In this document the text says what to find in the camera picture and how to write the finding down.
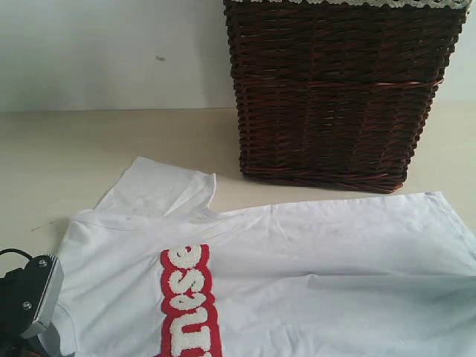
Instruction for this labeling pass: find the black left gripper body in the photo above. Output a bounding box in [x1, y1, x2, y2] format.
[1, 269, 37, 356]

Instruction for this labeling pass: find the white t-shirt red lettering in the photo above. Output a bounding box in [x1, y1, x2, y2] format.
[40, 157, 475, 356]

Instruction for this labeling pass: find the dark brown wicker basket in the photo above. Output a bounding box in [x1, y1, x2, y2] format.
[224, 1, 469, 193]

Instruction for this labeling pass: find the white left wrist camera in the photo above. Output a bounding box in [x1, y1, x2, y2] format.
[16, 255, 64, 339]

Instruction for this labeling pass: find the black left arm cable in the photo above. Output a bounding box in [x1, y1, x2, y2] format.
[0, 247, 34, 267]

